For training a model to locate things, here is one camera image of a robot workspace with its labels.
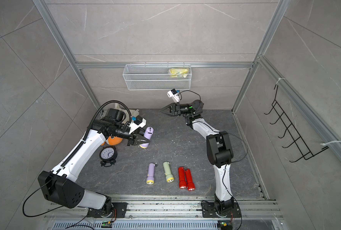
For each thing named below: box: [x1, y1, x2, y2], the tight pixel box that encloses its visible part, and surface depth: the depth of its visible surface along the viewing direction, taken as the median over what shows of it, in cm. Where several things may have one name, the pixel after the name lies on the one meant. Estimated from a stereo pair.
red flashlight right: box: [184, 168, 196, 192], surface depth 83 cm
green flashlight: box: [162, 161, 175, 184], surface depth 85 cm
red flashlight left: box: [178, 166, 187, 189], surface depth 84 cm
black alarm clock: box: [99, 145, 118, 168], surface depth 92 cm
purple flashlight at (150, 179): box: [146, 162, 155, 185], surface depth 85 cm
